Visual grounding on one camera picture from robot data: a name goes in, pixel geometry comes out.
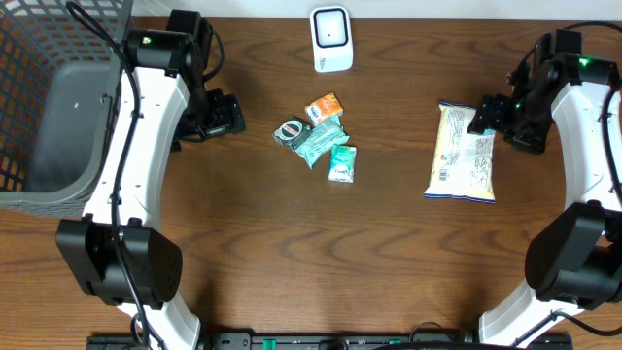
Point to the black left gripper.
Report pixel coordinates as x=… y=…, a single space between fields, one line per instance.
x=225 y=117

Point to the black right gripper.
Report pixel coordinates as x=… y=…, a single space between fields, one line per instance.
x=492 y=112

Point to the yellow white snack bag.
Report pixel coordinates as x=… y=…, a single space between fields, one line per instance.
x=462 y=162

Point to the green Zam-Buk tin box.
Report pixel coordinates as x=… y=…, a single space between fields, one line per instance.
x=292 y=133

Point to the orange white small box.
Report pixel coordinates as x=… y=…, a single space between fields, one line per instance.
x=324 y=108

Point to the teal snack packet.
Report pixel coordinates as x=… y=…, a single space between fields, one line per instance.
x=321 y=139

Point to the small teal tissue packet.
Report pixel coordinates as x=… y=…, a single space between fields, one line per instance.
x=342 y=164

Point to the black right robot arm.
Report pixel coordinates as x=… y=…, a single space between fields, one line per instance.
x=574 y=264

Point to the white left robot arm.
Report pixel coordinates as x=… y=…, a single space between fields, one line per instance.
x=115 y=250

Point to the white barcode scanner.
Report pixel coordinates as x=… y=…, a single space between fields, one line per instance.
x=332 y=41

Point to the black plastic mesh basket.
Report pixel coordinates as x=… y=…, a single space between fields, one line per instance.
x=60 y=86

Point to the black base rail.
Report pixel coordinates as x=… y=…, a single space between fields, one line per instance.
x=244 y=341

